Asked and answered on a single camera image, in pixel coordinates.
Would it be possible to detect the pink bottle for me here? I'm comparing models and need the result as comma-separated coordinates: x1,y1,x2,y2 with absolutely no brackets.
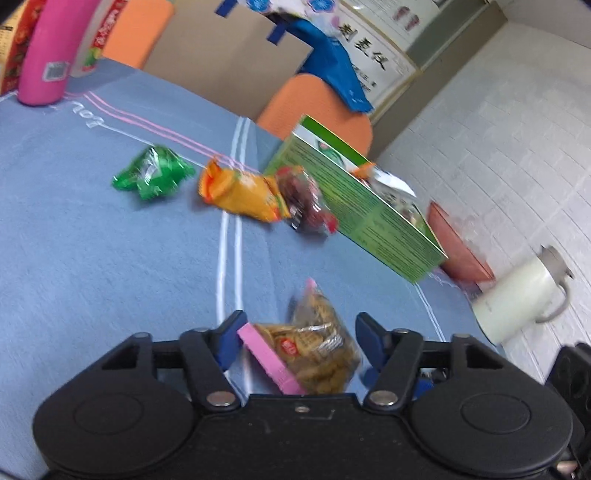
17,0,99,106

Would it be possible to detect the pink plastic bowl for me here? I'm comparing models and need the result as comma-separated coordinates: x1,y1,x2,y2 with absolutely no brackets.
427,201,496,283

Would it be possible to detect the white thermos jug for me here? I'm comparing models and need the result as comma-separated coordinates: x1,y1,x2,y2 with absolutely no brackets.
472,246,574,345

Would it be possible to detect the blue striped tablecloth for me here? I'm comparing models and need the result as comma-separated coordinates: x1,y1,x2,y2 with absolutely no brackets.
1,61,480,479

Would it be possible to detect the white juice bottle red label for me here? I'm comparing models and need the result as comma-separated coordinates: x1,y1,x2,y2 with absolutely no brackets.
70,0,128,78

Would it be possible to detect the orange chair left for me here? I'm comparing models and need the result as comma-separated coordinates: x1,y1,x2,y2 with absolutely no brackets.
103,0,175,70

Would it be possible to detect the pink-edged biscuit packet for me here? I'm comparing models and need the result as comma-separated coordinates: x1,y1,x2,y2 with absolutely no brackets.
238,279,362,395

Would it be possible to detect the framed calligraphy poster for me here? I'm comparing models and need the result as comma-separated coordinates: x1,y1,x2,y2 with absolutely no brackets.
337,1,420,116

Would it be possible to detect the dark red snack packet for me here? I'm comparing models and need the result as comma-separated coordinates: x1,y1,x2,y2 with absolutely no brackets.
274,166,339,235

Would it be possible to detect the orange chair right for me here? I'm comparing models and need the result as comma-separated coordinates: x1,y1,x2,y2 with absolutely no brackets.
256,74,373,156

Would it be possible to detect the red printed box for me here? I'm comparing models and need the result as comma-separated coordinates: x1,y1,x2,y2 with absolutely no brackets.
0,0,46,95

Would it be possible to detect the orange snack packet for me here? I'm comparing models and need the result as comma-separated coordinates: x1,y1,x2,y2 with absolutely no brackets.
198,157,290,223

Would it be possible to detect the green candy packet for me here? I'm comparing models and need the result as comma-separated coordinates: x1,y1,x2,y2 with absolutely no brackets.
111,145,195,201

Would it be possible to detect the orange chair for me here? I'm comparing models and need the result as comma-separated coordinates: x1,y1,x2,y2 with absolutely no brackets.
256,74,373,156
103,0,175,70

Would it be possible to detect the blue bag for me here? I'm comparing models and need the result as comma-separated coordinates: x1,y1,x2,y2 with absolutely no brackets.
267,14,373,114

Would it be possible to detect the floral cloth bag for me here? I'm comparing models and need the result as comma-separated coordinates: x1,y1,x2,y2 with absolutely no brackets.
240,0,339,22

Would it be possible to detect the green snack box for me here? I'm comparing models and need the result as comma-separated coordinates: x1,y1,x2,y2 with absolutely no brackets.
264,116,448,283

